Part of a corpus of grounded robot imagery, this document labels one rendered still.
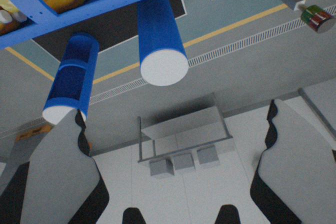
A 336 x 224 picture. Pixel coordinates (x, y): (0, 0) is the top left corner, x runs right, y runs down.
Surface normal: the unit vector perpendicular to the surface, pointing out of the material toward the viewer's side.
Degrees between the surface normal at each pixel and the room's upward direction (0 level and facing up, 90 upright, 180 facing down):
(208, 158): 90
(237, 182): 90
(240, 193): 90
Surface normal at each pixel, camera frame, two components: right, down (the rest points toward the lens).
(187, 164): -0.26, -0.55
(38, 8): 0.19, 0.91
